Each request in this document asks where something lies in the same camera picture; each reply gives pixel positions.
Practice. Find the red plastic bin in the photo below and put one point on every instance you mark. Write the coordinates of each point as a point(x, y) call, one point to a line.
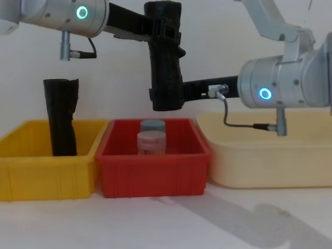
point(155, 176)

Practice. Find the cream plastic tray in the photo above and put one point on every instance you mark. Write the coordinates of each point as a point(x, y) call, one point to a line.
point(259, 166)

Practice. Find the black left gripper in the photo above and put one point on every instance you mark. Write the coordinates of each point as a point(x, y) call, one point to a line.
point(129, 23)

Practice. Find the yellow plastic bin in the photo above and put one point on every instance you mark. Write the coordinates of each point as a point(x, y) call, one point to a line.
point(39, 176)

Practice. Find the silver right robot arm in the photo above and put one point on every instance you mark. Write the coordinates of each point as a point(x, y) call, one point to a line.
point(285, 83)

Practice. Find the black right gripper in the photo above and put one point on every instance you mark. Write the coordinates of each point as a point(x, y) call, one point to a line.
point(199, 89)

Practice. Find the jar with pink lid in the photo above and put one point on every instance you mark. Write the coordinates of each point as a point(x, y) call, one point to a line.
point(151, 145)

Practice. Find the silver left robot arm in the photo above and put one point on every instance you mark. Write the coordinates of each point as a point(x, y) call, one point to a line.
point(52, 15)

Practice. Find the jar with grey lid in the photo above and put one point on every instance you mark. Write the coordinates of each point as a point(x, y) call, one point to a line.
point(153, 125)

